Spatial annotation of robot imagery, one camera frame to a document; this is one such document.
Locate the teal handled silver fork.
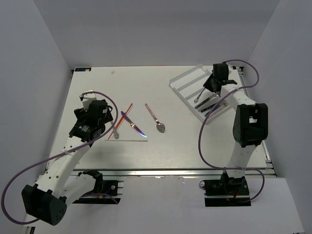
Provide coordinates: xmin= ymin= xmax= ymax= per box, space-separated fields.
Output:
xmin=205 ymin=107 xmax=217 ymax=117

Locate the black handled silver spoon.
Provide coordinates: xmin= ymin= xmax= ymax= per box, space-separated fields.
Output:
xmin=195 ymin=94 xmax=217 ymax=109

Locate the iridescent purple ornate spoon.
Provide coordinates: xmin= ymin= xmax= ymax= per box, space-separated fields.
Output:
xmin=194 ymin=88 xmax=205 ymax=103

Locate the black handled silver fork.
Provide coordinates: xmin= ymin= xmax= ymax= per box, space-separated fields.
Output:
xmin=200 ymin=103 xmax=219 ymax=113

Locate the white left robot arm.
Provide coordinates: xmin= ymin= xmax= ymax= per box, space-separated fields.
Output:
xmin=21 ymin=98 xmax=113 ymax=226

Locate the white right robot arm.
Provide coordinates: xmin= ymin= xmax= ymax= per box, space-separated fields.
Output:
xmin=204 ymin=62 xmax=269 ymax=195

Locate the orange chopstick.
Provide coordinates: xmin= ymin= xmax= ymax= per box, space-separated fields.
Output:
xmin=107 ymin=103 xmax=133 ymax=140
xmin=115 ymin=111 xmax=124 ymax=129

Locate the ornate silver table knife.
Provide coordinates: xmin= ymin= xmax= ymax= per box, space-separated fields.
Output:
xmin=111 ymin=121 xmax=119 ymax=139

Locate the white compartment cutlery tray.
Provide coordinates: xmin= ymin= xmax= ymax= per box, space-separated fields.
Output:
xmin=169 ymin=64 xmax=235 ymax=125

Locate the clear chopstick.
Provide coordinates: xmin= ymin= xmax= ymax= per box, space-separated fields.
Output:
xmin=105 ymin=139 xmax=148 ymax=142

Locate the iridescent rainbow steak knife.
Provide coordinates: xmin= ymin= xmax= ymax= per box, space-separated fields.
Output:
xmin=121 ymin=111 xmax=147 ymax=137

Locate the blue label sticker left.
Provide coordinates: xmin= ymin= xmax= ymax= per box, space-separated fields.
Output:
xmin=74 ymin=67 xmax=92 ymax=72

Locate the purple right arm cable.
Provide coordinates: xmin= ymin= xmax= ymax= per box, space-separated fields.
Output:
xmin=199 ymin=59 xmax=266 ymax=203

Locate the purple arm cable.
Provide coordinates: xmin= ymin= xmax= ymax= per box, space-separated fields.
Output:
xmin=1 ymin=91 xmax=120 ymax=225
xmin=199 ymin=59 xmax=266 ymax=203

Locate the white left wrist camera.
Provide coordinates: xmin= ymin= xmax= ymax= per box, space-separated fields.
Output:
xmin=79 ymin=93 xmax=97 ymax=112

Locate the pink handled silver spoon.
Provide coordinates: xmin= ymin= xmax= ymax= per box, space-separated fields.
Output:
xmin=145 ymin=103 xmax=165 ymax=133

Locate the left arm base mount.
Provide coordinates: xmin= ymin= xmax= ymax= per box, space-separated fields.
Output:
xmin=73 ymin=170 xmax=123 ymax=205

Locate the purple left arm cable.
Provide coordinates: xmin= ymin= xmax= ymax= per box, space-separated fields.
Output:
xmin=1 ymin=91 xmax=120 ymax=225

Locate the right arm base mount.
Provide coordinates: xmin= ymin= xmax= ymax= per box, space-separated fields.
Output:
xmin=199 ymin=172 xmax=251 ymax=207

